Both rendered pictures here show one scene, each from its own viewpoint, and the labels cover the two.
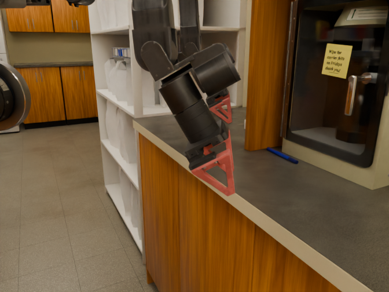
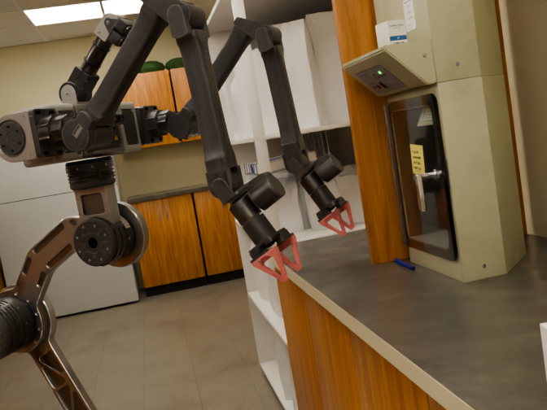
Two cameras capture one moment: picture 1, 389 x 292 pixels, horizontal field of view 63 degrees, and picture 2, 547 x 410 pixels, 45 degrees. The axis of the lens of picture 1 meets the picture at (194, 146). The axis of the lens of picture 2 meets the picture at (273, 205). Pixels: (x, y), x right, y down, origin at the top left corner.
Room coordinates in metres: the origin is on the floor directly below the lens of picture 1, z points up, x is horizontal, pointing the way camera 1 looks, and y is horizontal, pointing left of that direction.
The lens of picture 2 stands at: (-0.86, -0.45, 1.35)
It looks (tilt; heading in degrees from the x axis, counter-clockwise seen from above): 6 degrees down; 16
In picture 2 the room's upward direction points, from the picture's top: 9 degrees counter-clockwise
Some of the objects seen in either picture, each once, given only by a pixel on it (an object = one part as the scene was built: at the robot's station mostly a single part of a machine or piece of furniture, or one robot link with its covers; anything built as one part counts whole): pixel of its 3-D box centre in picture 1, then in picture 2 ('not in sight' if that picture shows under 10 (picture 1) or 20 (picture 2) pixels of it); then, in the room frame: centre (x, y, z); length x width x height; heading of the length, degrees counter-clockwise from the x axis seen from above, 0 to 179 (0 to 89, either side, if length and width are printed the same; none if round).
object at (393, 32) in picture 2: not in sight; (391, 35); (0.75, -0.34, 1.54); 0.05 x 0.05 x 0.06; 40
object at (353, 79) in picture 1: (356, 94); (426, 190); (0.73, -0.37, 1.17); 0.05 x 0.03 x 0.10; 116
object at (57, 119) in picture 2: not in sight; (56, 131); (0.58, 0.49, 1.45); 0.09 x 0.08 x 0.12; 174
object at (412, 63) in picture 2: not in sight; (385, 72); (0.82, -0.30, 1.46); 0.32 x 0.11 x 0.10; 27
